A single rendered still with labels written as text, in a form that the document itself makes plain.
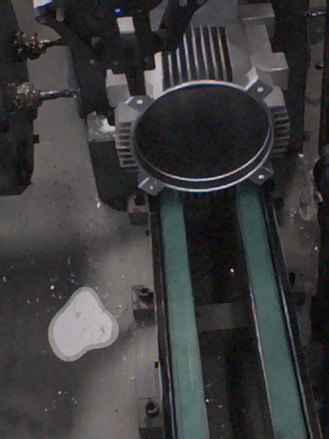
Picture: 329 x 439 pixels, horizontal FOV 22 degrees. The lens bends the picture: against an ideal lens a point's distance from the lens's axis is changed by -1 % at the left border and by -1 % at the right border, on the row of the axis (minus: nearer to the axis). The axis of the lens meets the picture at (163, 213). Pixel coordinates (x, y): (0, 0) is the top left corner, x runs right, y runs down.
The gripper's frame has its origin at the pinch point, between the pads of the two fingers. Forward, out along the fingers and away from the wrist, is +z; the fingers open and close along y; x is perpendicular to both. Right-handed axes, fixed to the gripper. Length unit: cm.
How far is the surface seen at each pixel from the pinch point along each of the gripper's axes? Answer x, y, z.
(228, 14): -10.9, -10.0, 13.9
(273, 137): 1.6, -13.6, 19.3
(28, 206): -0.5, 18.3, 44.8
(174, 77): -3.9, -3.5, 13.1
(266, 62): -5.9, -13.6, 16.1
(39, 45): -13.5, 11.6, 21.7
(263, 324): 21.7, -9.9, 18.2
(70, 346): 20.6, 12.0, 32.4
